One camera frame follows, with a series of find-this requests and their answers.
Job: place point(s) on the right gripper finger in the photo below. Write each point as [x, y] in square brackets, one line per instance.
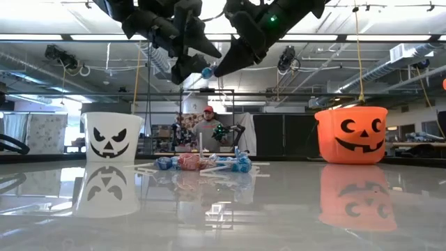
[249, 31]
[237, 57]

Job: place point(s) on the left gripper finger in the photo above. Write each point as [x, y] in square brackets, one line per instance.
[191, 31]
[184, 68]

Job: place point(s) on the white ghost face bucket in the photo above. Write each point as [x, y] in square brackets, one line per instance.
[111, 120]

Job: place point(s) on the red lollipop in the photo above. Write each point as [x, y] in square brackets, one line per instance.
[203, 164]
[188, 162]

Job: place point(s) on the orange pumpkin face bucket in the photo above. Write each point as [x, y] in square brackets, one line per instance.
[327, 146]

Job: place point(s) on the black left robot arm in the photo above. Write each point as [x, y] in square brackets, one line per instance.
[115, 7]

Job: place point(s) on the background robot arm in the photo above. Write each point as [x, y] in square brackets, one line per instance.
[230, 130]

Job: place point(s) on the white cylindrical tank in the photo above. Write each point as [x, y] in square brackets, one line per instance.
[193, 104]

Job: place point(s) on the brown patterned cloth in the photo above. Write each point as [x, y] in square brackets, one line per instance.
[186, 120]

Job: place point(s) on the person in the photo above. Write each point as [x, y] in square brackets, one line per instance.
[208, 134]

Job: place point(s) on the white cloth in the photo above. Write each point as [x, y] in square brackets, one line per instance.
[249, 129]

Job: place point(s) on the black partition panel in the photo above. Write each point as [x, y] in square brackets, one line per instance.
[278, 134]

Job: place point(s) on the floral curtain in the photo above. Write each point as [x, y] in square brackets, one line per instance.
[45, 132]

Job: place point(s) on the white curtain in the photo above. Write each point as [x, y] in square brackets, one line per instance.
[14, 127]

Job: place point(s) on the black curved bar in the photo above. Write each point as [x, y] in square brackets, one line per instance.
[24, 146]

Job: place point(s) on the wooden desk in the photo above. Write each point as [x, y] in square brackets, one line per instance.
[418, 144]

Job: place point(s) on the black chair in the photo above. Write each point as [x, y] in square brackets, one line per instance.
[442, 122]

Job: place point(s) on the black wall screen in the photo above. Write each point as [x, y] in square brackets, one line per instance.
[108, 106]

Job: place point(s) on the silver air duct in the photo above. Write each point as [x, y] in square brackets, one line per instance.
[383, 68]

